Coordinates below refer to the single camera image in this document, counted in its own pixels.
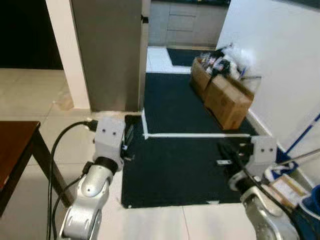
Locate silver metal pole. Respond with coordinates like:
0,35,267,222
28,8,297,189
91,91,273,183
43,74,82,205
272,148,320,170

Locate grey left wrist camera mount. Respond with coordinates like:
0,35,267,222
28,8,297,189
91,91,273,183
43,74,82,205
93,117,126,160

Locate grey door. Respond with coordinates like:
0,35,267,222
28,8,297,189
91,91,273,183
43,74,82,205
71,0,151,113

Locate white plastic bag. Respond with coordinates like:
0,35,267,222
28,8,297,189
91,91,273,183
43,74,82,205
220,46,257,81

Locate black floor mat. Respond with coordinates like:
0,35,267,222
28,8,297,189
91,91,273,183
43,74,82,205
121,72,282,209

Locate open brown cardboard box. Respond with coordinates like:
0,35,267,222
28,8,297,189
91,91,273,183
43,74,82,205
190,56,223,101

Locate blue plastic bucket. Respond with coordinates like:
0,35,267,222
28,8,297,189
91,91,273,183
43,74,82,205
300,184,320,240

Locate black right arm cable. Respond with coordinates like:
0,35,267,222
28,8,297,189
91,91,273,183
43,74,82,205
220,142,320,240

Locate small labelled cardboard box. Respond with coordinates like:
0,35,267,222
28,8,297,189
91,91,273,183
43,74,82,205
267,175,312,210

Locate grey kitchen cabinet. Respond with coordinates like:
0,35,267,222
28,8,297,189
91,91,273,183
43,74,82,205
148,0,231,49

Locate small dark kitchen mat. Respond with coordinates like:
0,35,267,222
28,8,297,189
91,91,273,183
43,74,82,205
166,47,221,67

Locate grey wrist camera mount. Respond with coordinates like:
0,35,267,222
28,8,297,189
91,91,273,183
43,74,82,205
93,117,126,160
250,136,279,177

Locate large brown cardboard box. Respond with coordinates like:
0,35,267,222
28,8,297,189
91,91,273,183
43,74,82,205
204,75,255,132

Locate blue mop handle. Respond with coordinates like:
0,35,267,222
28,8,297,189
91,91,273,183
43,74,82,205
284,114,320,157

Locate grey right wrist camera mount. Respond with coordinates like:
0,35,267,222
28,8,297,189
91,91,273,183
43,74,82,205
250,136,279,177

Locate blue dustpan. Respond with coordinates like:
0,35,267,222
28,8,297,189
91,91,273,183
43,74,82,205
264,159,297,182

